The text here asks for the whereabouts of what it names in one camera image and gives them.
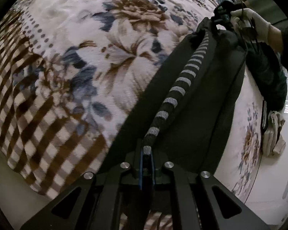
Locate folded beige cloth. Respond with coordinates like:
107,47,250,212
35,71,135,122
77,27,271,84
263,111,286,157

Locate folded dark cloth white trim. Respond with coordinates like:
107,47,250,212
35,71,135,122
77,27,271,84
261,99,270,136

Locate thin black cable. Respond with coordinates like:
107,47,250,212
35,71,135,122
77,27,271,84
230,0,249,63

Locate floral checked blanket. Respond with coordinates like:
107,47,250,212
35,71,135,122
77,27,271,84
0,0,267,230

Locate person's right hand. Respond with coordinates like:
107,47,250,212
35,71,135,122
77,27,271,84
230,8,272,45

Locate black shorts with striped waistband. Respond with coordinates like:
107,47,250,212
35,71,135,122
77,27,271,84
96,17,246,180

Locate dark green garment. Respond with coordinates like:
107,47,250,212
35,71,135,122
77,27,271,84
243,39,288,113

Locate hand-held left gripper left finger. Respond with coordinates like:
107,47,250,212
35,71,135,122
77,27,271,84
19,146,146,230

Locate person's right forearm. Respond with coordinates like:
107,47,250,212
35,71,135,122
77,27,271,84
266,25,288,55

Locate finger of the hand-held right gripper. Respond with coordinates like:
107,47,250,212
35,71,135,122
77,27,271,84
210,14,225,31

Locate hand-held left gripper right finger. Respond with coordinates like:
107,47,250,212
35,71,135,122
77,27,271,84
149,152,271,230

